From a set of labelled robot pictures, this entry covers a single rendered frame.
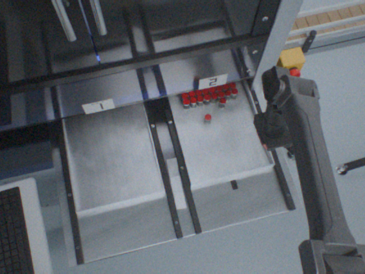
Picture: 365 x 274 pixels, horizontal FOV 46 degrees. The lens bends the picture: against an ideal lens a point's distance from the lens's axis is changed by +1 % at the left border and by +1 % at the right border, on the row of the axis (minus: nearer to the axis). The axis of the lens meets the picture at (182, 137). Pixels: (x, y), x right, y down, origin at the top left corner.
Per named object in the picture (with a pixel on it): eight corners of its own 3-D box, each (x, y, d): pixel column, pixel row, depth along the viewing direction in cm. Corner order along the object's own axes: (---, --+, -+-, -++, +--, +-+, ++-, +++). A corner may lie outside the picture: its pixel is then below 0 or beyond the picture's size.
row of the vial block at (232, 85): (180, 99, 139) (180, 92, 134) (233, 87, 140) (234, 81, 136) (182, 105, 138) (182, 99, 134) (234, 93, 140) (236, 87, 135)
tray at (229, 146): (164, 89, 140) (164, 84, 137) (240, 73, 143) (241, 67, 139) (190, 187, 128) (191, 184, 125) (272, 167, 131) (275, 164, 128)
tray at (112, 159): (61, 111, 137) (58, 107, 133) (141, 94, 139) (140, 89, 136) (78, 214, 125) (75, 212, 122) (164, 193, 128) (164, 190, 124)
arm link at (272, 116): (269, 112, 92) (296, 110, 92) (266, 86, 96) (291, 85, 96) (265, 128, 98) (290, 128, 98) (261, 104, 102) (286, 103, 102)
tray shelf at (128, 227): (47, 117, 138) (45, 115, 136) (254, 73, 145) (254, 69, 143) (69, 268, 121) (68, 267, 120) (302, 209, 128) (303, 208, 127)
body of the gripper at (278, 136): (277, 112, 108) (282, 95, 102) (292, 146, 103) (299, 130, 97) (252, 118, 108) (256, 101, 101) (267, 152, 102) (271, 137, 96)
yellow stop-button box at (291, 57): (270, 58, 136) (275, 45, 129) (292, 53, 136) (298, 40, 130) (278, 79, 133) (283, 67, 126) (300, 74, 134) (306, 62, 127)
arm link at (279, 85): (281, 88, 87) (318, 95, 89) (274, 45, 93) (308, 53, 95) (255, 119, 97) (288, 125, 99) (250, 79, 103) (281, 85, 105)
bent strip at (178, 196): (166, 164, 131) (166, 159, 125) (176, 163, 131) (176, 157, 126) (177, 210, 126) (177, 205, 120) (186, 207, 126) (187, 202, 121)
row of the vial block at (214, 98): (182, 105, 138) (182, 99, 134) (235, 94, 140) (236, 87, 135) (183, 111, 137) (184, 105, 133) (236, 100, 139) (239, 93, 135)
